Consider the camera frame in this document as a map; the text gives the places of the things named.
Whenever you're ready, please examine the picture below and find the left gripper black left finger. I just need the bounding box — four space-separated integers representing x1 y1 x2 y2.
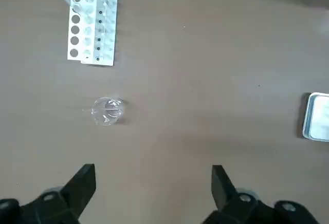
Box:
0 163 97 224

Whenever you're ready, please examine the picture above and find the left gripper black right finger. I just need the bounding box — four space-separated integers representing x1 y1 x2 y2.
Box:
203 164 321 224

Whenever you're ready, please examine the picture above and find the glass stirring rod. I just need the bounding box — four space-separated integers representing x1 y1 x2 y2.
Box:
82 107 121 114

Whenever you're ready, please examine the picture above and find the silver digital balance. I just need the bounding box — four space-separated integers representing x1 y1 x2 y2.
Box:
302 92 329 142

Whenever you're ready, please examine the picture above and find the white test tube rack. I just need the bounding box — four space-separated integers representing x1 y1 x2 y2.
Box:
67 0 118 67

